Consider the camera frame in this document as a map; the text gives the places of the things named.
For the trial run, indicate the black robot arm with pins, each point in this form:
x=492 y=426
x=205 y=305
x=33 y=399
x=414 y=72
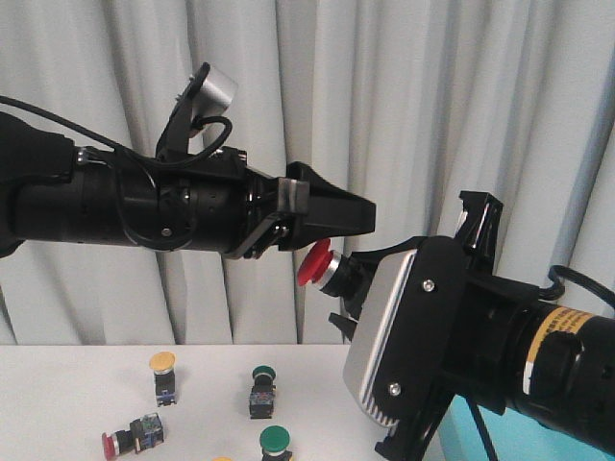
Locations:
x=53 y=190
x=562 y=366

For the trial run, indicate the upright green push button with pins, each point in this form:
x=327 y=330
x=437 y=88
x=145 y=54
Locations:
x=274 y=441

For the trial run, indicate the red push button lying down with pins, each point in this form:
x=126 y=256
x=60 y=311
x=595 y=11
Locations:
x=143 y=433

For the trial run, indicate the upright yellow push button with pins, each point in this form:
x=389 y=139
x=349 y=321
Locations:
x=162 y=365

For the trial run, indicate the light blue plastic box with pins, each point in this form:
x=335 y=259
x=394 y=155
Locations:
x=515 y=437

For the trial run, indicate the red mushroom push button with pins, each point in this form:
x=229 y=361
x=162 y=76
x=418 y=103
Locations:
x=330 y=271

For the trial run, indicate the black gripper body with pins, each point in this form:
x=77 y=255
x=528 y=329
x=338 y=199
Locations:
x=238 y=211
x=477 y=356

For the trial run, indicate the green push button lying down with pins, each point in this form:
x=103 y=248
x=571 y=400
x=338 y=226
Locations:
x=263 y=393

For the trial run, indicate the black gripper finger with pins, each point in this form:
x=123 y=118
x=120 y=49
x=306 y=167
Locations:
x=315 y=209
x=378 y=273
x=345 y=325

